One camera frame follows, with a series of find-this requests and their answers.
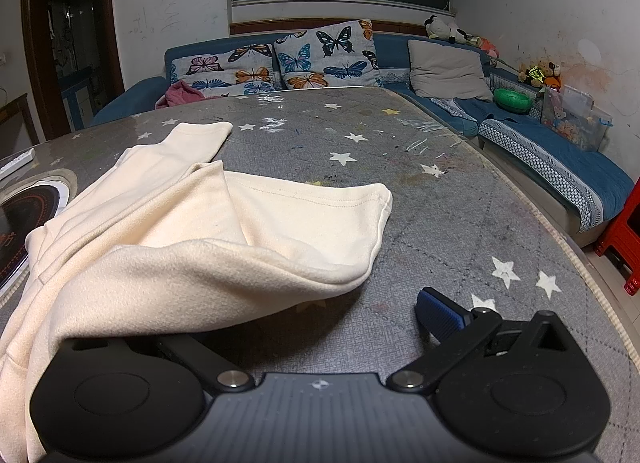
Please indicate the white remote control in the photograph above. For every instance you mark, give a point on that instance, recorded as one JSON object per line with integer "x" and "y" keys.
{"x": 16, "y": 163}

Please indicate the left butterfly pillow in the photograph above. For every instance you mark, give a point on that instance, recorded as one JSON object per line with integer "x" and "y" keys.
{"x": 238, "y": 72}

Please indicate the green bowl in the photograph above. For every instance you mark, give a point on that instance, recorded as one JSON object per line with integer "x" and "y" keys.
{"x": 512, "y": 101}

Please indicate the cream sweatshirt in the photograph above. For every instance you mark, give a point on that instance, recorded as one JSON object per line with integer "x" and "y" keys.
{"x": 170, "y": 241}

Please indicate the grey star tablecloth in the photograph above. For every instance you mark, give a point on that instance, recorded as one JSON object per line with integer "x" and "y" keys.
{"x": 456, "y": 224}

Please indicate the black round induction cooktop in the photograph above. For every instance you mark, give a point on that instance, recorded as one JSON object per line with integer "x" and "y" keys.
{"x": 26, "y": 206}

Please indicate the black white plush toy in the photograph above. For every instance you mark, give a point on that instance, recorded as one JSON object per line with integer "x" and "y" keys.
{"x": 436, "y": 28}

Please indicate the butterfly pillow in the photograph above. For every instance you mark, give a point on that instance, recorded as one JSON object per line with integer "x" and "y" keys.
{"x": 338, "y": 55}
{"x": 238, "y": 72}

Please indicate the blue corner sofa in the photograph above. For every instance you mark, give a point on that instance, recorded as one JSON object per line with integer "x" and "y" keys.
{"x": 588, "y": 183}

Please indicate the yellow orange plush toys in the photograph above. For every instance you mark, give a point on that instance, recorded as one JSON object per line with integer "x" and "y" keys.
{"x": 542, "y": 74}

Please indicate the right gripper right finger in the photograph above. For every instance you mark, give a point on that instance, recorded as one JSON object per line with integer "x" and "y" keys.
{"x": 460, "y": 334}

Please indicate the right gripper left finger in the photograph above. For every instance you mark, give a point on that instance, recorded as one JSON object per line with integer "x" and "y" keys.
{"x": 213, "y": 371}

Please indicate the clear plastic storage box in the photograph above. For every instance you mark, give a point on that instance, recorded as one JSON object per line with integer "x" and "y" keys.
{"x": 573, "y": 115}

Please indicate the pink cloth on sofa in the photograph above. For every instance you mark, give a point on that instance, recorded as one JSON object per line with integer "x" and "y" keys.
{"x": 179, "y": 93}

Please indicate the grey plain cushion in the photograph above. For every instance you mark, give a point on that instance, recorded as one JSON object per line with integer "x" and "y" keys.
{"x": 445, "y": 72}

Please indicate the red plastic stool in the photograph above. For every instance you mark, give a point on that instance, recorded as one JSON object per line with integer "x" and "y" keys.
{"x": 622, "y": 236}

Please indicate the right butterfly pillow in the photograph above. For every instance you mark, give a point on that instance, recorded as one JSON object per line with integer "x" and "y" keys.
{"x": 338, "y": 55}

